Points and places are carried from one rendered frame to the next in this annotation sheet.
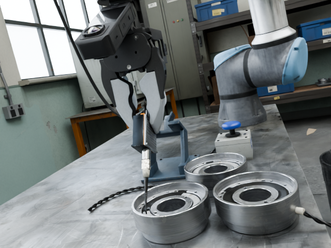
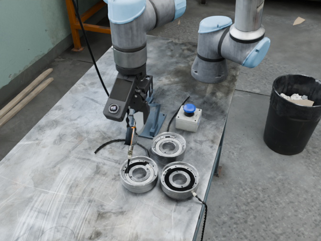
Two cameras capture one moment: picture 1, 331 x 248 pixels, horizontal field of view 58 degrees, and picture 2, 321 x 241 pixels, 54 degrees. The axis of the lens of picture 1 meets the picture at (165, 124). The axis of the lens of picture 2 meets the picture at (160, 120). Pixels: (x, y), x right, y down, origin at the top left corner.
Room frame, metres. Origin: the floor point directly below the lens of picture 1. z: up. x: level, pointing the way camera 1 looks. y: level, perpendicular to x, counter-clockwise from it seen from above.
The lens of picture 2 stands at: (-0.18, -0.05, 1.50)
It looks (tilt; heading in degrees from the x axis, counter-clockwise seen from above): 41 degrees down; 0
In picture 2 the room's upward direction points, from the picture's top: straight up
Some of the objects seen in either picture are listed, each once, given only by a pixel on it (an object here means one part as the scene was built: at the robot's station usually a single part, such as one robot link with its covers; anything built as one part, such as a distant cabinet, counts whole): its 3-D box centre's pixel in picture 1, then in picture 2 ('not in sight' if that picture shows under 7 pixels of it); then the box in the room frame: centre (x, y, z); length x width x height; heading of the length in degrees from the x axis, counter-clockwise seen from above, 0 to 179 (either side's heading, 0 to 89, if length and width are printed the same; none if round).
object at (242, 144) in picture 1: (234, 143); (189, 117); (0.62, -0.14, 0.82); 0.08 x 0.07 x 0.05; 162
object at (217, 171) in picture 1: (216, 173); (168, 148); (0.48, -0.07, 0.82); 0.10 x 0.10 x 0.04
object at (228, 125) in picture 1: (232, 133); (189, 112); (0.62, -0.14, 0.85); 0.04 x 0.04 x 0.05
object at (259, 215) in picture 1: (255, 201); (179, 180); (0.36, -0.09, 0.82); 0.10 x 0.10 x 0.04
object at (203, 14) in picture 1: (217, 11); not in sight; (3.99, -0.94, 1.61); 0.52 x 0.38 x 0.22; 75
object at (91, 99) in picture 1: (120, 70); not in sight; (3.02, 0.33, 1.10); 0.62 x 0.61 x 0.65; 162
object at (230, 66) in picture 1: (236, 69); (215, 36); (0.93, -0.25, 0.97); 0.13 x 0.12 x 0.14; 47
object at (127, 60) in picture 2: not in sight; (128, 53); (0.46, 0.03, 1.15); 0.08 x 0.08 x 0.05
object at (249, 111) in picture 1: (240, 107); (210, 62); (0.93, -0.24, 0.85); 0.15 x 0.15 x 0.10
